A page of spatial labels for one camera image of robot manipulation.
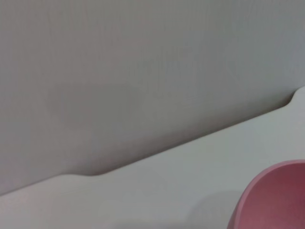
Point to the pink plastic bowl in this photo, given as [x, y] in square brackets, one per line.
[276, 198]

